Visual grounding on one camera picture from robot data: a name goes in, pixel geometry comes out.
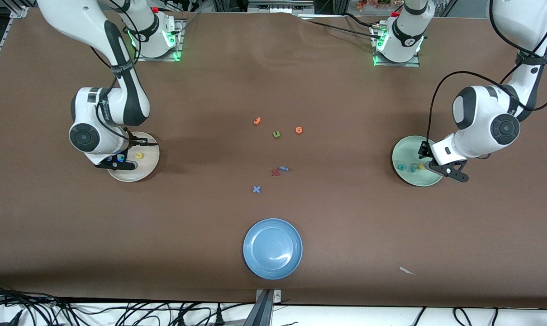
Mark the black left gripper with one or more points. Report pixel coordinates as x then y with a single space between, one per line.
423 150

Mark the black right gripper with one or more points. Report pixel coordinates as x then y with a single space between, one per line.
129 148

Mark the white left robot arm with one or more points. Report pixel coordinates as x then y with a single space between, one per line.
481 117

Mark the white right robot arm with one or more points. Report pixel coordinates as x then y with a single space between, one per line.
97 18

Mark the light green plate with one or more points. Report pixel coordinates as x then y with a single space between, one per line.
406 151

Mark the beige plate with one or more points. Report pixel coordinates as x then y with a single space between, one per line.
146 167

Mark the brown table cover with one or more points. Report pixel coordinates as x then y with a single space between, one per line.
74 226

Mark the white paper scrap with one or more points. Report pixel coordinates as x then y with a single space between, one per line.
406 270

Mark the red foam letter m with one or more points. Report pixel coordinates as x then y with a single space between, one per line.
275 172

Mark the orange decorative object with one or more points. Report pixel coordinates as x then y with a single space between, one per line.
373 3

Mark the blue plate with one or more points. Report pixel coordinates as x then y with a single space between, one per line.
272 249

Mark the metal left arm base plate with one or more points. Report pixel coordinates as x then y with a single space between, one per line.
413 63

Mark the metal corner bracket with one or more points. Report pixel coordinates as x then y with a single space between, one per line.
19 12

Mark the aluminium frame beam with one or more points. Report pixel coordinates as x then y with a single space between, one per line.
280 5

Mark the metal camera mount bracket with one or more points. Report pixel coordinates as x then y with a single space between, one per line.
266 312

